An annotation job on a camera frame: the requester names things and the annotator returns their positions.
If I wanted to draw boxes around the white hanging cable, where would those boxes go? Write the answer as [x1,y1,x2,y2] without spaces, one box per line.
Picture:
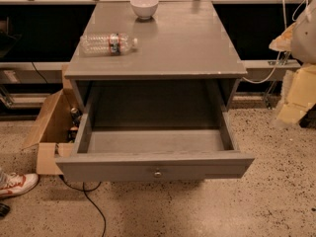
[242,0,316,85]

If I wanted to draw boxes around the black floor cable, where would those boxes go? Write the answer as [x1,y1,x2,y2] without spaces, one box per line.
[58,175,108,237]

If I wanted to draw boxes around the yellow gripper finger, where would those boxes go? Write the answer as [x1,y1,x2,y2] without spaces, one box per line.
[269,23,295,51]

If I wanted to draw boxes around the cans inside cardboard box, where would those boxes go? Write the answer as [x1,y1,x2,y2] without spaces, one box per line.
[68,108,82,143]

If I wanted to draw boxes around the grey wooden cabinet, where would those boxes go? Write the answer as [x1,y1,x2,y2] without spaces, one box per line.
[66,1,246,112]

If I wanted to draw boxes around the brown cardboard box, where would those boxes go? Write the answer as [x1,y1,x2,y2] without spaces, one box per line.
[22,64,78,175]

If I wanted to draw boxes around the silver drawer knob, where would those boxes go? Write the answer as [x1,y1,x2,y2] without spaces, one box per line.
[153,170,162,178]

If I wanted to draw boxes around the white ceramic bowl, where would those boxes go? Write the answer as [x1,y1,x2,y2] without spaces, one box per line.
[130,0,159,20]

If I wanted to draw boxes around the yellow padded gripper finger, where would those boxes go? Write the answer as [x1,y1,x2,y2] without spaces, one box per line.
[276,63,316,126]

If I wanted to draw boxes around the grey open top drawer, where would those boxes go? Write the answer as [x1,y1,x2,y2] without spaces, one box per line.
[56,80,254,182]

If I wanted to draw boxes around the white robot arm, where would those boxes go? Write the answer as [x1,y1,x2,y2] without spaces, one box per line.
[269,0,316,125]

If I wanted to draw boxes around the black shoe tip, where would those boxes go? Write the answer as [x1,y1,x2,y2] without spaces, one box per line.
[0,203,10,218]

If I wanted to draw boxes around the clear plastic water bottle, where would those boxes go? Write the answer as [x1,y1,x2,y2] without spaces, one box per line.
[80,33,138,56]

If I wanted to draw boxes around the white and red sneaker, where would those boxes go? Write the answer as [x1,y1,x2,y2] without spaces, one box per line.
[0,172,39,198]

